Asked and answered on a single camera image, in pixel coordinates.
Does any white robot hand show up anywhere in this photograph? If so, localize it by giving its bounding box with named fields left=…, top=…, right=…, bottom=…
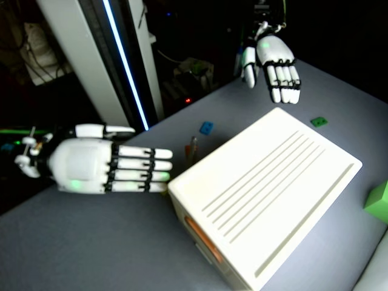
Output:
left=48, top=123, right=173, bottom=195
left=241, top=35, right=301, bottom=105

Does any green and white device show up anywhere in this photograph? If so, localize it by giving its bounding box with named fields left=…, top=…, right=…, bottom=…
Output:
left=178, top=59, right=218, bottom=90

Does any small green block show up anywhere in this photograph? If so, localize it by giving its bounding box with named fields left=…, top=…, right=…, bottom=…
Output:
left=310, top=116, right=329, bottom=128

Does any grey table cloth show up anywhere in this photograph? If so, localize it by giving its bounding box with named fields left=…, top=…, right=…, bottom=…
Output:
left=0, top=59, right=388, bottom=291

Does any white column with light strip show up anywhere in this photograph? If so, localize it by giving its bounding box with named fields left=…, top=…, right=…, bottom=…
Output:
left=36, top=0, right=166, bottom=137

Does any black box with red light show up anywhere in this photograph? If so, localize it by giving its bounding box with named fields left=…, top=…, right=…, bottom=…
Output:
left=162, top=77, right=196, bottom=105

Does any white toy cabinet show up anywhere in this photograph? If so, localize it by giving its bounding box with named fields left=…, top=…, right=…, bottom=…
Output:
left=167, top=107, right=363, bottom=291

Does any large green cube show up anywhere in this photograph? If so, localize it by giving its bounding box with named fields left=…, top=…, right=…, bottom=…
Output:
left=363, top=180, right=388, bottom=225

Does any white rounded shell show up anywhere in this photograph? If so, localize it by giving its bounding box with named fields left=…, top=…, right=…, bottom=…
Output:
left=353, top=239, right=388, bottom=291

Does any white bundle with cables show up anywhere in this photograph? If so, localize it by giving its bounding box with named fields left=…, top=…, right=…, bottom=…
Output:
left=19, top=22, right=72, bottom=87

